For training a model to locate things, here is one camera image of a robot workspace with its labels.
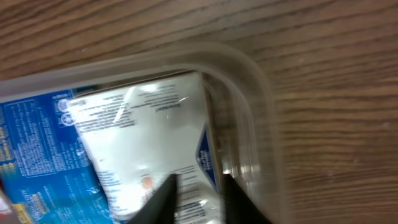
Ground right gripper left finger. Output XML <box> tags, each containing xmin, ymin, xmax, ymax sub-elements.
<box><xmin>127</xmin><ymin>174</ymin><xmax>178</xmax><ymax>224</ymax></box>

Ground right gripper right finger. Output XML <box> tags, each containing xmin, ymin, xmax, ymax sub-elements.
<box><xmin>223</xmin><ymin>174</ymin><xmax>272</xmax><ymax>224</ymax></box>

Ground white medicine box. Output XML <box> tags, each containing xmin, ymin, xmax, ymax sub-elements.
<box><xmin>68</xmin><ymin>72</ymin><xmax>221</xmax><ymax>223</ymax></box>

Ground clear plastic container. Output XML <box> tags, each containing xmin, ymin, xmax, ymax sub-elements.
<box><xmin>1</xmin><ymin>43</ymin><xmax>291</xmax><ymax>223</ymax></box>

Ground blue medicine box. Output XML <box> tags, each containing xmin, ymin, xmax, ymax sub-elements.
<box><xmin>1</xmin><ymin>90</ymin><xmax>113</xmax><ymax>224</ymax></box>

